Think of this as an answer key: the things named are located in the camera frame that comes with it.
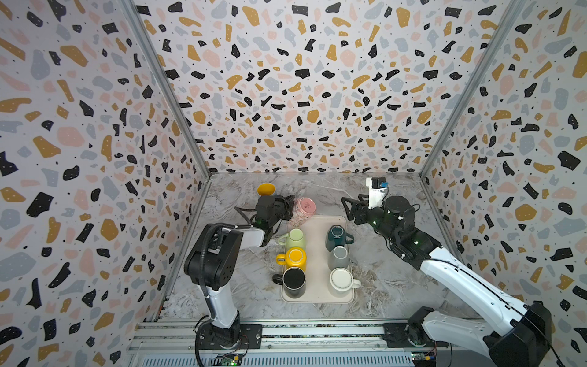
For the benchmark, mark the dark green mug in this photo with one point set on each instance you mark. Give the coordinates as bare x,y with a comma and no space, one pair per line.
337,236

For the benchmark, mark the black mug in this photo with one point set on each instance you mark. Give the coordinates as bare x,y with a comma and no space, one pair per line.
292,281

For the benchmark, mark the beige rectangular tray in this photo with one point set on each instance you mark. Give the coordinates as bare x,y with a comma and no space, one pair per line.
317,290

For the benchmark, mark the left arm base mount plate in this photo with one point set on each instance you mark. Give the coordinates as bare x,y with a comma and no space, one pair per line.
243,336

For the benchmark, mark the pink patterned mug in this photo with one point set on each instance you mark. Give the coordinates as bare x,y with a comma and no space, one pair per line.
304,208

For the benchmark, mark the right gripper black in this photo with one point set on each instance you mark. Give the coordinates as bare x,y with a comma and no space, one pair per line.
362,211

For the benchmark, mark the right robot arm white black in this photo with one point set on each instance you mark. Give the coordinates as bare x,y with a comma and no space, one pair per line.
509,332

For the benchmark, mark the blue butterfly mug yellow inside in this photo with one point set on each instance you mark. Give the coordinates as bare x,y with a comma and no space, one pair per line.
266,189

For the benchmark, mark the aluminium corner post left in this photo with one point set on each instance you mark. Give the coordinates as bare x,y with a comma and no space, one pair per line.
136,25

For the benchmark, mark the white mug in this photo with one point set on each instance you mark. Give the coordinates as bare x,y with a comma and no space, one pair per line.
342,282

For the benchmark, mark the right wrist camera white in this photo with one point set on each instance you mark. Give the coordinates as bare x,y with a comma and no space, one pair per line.
378,190

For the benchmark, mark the aluminium corner post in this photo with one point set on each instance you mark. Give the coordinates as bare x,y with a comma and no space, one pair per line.
506,23
136,25

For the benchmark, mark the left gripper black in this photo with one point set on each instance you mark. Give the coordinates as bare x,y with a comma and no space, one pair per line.
285,205

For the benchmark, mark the aluminium corner post right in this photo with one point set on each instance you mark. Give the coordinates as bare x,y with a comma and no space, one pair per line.
506,23

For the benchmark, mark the light green mug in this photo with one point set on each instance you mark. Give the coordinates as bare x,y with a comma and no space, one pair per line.
293,239

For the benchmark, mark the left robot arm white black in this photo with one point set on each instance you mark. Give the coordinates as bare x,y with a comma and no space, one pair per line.
211,264

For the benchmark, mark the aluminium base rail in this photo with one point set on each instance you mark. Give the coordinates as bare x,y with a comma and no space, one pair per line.
322,342

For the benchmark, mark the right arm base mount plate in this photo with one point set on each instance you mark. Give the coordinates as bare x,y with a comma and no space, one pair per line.
399,337

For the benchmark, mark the grey mug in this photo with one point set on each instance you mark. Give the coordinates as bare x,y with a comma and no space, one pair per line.
339,258

